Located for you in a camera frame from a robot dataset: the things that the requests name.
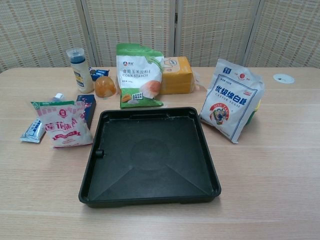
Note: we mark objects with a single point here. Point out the green white corn starch bag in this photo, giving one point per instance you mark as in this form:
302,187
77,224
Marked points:
137,75

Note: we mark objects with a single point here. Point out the woven folding screen panel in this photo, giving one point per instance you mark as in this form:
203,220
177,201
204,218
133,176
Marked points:
37,30
217,30
130,22
290,32

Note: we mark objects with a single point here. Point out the black plastic tray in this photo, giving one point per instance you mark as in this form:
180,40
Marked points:
150,162

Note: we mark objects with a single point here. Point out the yellow green plastic container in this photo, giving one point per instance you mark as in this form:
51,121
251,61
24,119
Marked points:
255,112

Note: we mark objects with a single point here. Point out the orange jelly cup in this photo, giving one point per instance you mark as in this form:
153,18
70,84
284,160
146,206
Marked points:
105,86

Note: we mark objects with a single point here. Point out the white castor sugar bag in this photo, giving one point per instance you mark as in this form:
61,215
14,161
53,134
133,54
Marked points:
230,105

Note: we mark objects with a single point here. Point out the yellow tissue pack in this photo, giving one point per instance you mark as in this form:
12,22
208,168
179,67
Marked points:
177,77

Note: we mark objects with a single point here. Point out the dark blue floral box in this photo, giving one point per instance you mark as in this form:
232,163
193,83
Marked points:
89,107

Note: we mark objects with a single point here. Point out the white blue toothpaste tube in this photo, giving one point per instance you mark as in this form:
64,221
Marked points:
31,131

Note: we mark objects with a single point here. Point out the pink white powder bag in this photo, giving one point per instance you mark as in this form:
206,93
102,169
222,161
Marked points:
65,127

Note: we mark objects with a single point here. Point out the blue cookie packet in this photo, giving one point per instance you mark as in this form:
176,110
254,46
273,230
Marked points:
100,73

